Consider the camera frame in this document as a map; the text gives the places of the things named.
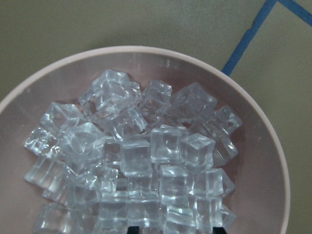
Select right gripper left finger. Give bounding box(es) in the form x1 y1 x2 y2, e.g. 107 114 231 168
127 226 140 234

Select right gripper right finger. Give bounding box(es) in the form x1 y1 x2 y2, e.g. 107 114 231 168
213 227 227 234

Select pile of ice cubes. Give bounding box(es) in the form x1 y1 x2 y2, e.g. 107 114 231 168
24 70 243 234

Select pink bowl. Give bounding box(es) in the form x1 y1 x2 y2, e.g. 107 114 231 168
0 46 290 234

